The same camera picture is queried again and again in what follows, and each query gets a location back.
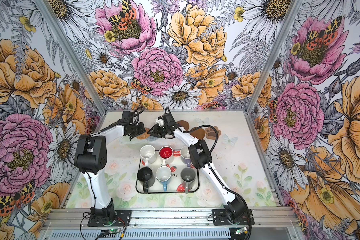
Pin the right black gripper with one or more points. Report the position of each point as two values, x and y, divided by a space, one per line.
156 130

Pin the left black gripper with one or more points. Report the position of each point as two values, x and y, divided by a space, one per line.
141 130

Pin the plain wooden round coaster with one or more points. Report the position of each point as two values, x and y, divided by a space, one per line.
198 133

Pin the paw shaped wooden coaster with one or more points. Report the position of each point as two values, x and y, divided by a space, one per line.
212 133

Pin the grey woven round coaster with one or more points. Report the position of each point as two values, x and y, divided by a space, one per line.
153 139

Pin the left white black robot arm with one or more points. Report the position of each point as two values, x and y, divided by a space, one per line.
91 158

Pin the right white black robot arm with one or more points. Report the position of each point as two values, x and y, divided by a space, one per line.
201 157

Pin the scratched dark wooden round coaster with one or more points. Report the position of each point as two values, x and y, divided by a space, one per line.
183 124

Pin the red inside white mug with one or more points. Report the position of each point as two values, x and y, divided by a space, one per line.
167 155

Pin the lavender mug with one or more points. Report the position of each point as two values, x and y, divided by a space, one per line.
185 156

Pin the strawberry print serving tray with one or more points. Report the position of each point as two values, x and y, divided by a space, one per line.
172 176

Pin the black mug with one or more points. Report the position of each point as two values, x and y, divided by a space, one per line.
146 178

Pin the grey mug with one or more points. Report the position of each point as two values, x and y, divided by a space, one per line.
188 176

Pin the blue handled white mug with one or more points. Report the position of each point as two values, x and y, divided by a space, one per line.
163 175

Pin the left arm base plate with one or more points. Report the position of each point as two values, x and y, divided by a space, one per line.
122 219

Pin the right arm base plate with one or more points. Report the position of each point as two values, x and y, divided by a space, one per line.
219 218

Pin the aluminium front rail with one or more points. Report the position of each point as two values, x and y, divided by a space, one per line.
171 218

